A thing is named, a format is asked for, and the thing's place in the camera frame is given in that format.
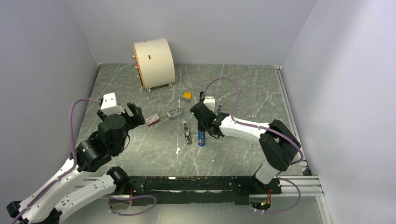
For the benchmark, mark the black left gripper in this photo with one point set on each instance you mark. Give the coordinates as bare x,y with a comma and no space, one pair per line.
137,118

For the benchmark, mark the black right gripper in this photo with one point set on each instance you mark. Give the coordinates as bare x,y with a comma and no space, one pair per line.
200,126

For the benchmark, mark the blue black stapler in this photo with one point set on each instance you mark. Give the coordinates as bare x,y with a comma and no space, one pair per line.
201,132

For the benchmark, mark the red white staple box sleeve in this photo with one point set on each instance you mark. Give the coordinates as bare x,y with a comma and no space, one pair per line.
152,119

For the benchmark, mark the beige brown small box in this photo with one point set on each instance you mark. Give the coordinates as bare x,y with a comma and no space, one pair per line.
187,133

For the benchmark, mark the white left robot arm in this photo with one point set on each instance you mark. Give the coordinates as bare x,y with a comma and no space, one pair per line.
55,201

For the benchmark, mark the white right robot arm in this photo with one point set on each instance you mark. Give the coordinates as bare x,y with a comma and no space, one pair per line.
278,144

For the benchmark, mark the yellow grey small box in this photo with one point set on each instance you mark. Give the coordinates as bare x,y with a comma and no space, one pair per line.
186,96

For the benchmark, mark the beige cylindrical drum device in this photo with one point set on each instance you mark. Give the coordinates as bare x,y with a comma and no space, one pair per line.
154,63

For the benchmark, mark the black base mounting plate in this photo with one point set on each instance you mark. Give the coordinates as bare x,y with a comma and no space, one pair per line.
201,189

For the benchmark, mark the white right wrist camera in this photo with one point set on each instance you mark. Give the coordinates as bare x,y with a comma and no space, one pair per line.
210,103

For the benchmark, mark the aluminium right side rail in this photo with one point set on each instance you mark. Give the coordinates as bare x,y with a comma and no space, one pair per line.
303,165

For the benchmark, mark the aluminium rail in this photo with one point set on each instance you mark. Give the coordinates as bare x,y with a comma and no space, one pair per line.
303,165
297,185

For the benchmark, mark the aluminium front rail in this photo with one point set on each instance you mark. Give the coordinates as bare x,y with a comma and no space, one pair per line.
297,185

